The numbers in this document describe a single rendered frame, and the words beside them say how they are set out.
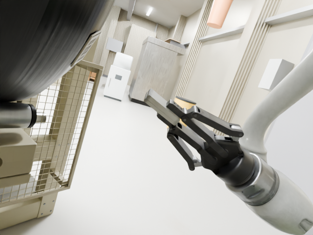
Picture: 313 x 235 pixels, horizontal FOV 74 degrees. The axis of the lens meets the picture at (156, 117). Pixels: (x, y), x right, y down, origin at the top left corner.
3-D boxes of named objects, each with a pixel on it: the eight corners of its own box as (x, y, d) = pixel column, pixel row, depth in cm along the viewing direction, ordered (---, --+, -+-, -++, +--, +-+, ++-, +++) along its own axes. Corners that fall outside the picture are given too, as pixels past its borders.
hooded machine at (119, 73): (122, 102, 590) (136, 57, 565) (102, 96, 575) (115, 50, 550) (121, 98, 655) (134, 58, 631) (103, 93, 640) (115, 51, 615)
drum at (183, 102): (187, 137, 451) (200, 104, 436) (166, 131, 439) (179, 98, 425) (181, 130, 495) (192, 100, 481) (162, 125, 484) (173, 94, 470)
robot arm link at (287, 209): (255, 222, 38) (222, 183, 51) (302, 256, 43) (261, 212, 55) (296, 178, 37) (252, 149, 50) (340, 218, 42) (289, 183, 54)
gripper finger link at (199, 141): (216, 148, 42) (210, 152, 42) (174, 115, 39) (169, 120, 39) (219, 162, 38) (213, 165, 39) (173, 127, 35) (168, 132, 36)
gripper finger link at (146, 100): (177, 114, 38) (174, 117, 38) (148, 90, 36) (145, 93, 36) (177, 123, 35) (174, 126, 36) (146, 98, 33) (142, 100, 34)
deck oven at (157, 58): (165, 112, 676) (186, 50, 637) (128, 100, 647) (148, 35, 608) (156, 102, 826) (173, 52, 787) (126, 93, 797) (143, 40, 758)
